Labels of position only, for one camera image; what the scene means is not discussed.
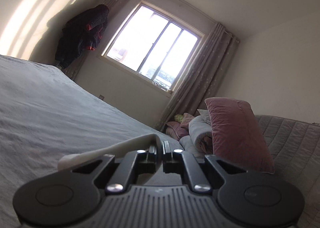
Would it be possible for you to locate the white Winnie Pooh sweatshirt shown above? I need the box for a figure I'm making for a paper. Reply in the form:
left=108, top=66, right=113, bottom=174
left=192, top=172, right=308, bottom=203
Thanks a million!
left=57, top=134, right=162, bottom=171

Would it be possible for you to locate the folded grey pink quilt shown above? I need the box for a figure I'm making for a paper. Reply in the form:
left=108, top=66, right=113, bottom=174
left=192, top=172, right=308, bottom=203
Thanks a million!
left=165, top=110, right=213, bottom=158

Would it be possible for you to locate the dusty pink pillow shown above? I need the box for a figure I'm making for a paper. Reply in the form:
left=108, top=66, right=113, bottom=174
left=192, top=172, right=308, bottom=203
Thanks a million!
left=204, top=98, right=275, bottom=174

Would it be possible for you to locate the grey curtain right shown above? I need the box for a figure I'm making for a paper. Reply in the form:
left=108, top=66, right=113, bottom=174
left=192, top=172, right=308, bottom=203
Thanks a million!
left=155, top=23, right=240, bottom=131

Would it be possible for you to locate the grey curtain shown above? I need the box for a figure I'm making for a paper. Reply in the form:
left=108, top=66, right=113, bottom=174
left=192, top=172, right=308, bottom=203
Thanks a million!
left=155, top=23, right=240, bottom=131
left=55, top=0, right=129, bottom=80

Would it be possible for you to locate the grey quilted headboard cover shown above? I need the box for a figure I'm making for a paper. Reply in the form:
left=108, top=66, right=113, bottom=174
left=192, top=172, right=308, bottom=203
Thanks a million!
left=256, top=115, right=320, bottom=227

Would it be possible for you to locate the window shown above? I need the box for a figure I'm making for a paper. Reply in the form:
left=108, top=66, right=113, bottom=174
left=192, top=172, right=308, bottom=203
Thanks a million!
left=101, top=0, right=204, bottom=93

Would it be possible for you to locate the dark blue hanging jacket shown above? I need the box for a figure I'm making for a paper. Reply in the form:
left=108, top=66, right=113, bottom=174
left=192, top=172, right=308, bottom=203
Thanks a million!
left=55, top=4, right=109, bottom=69

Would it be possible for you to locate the grey curtain left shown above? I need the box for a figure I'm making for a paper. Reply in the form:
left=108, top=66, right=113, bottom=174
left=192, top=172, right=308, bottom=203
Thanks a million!
left=55, top=0, right=129, bottom=80

